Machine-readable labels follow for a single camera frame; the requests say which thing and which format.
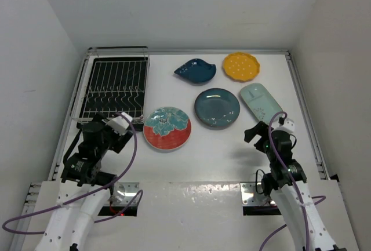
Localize black drip tray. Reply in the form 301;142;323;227
77;56;149;132

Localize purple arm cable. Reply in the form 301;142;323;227
259;111;327;251
2;112;144;235

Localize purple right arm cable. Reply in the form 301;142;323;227
259;111;327;251

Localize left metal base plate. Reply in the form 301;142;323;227
110;182;140;206

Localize metal base plate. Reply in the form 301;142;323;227
240;181;276;206
110;182;140;206

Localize navy leaf-shaped dish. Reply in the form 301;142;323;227
174;59;217;83

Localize yellow dotted scalloped plate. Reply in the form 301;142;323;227
222;52;260;82

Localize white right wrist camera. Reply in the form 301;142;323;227
277;117;295;134

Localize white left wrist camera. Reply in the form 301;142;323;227
107;112;133;135

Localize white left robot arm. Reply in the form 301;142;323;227
36;112;136;250

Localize red teal floral plate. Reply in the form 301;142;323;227
143;107;191;151

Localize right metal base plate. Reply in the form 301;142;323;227
240;181;276;206

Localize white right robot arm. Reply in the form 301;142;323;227
244;121;346;250

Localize pale green rectangular plate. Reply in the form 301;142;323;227
240;83;282;124

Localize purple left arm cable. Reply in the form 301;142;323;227
2;112;144;235

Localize metal wire dish rack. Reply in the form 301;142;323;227
71;46;150;131

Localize dark teal round plate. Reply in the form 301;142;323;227
194;88;241;129

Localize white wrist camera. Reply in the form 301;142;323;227
107;112;133;135
277;117;295;134

